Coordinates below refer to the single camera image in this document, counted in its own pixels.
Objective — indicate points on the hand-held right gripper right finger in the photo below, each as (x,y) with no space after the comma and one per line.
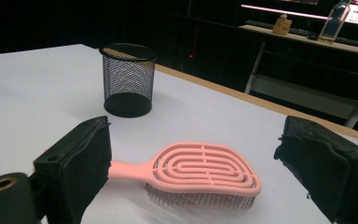
(332,168)

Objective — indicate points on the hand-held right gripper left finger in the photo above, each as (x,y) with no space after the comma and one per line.
(74,168)

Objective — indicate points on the black mesh pen holder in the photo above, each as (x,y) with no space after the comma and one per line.
(127,105)

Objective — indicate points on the pink hairbrush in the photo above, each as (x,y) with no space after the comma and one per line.
(199,168)

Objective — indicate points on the grey metal stand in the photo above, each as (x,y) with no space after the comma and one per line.
(304,96)

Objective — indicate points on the clear glass bottle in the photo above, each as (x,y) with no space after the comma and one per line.
(334,25)

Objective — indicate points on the yellow bottle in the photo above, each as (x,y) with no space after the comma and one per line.
(282,26)

